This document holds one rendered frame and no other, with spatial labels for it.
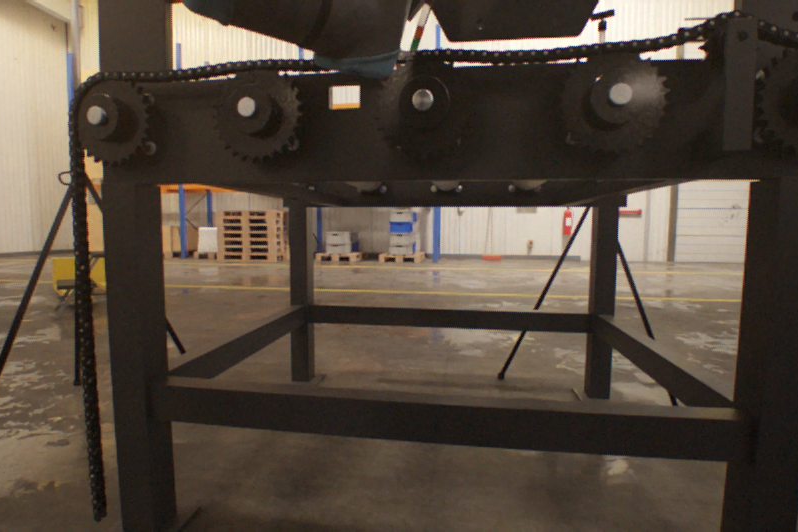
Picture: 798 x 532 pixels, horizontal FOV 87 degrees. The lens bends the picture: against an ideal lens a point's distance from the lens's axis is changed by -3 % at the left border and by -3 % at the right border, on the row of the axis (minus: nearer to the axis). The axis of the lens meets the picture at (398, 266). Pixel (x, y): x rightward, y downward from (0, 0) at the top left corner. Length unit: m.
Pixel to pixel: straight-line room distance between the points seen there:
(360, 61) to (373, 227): 9.55
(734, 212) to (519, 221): 4.37
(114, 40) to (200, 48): 11.33
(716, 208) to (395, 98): 10.51
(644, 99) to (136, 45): 0.92
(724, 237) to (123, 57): 10.85
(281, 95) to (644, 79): 0.59
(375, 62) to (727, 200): 10.81
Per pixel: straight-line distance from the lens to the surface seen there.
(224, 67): 0.88
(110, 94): 1.01
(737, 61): 0.84
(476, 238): 9.81
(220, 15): 0.45
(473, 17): 0.87
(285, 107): 0.81
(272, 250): 8.84
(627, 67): 0.81
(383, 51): 0.51
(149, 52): 1.04
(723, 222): 11.13
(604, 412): 0.87
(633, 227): 10.39
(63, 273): 5.42
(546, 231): 9.97
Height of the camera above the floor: 0.66
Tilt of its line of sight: 5 degrees down
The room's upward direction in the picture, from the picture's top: straight up
